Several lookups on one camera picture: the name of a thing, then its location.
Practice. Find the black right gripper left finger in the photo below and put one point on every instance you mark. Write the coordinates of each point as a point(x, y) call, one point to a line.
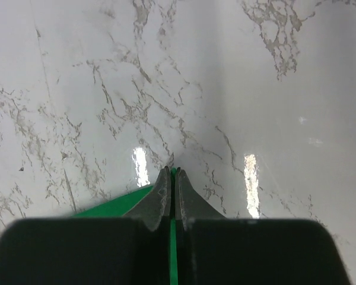
point(92, 252)

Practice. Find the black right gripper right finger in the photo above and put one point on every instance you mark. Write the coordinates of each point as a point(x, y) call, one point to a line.
point(212, 249)

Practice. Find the green t shirt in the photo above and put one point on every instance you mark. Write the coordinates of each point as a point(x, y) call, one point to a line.
point(112, 205)

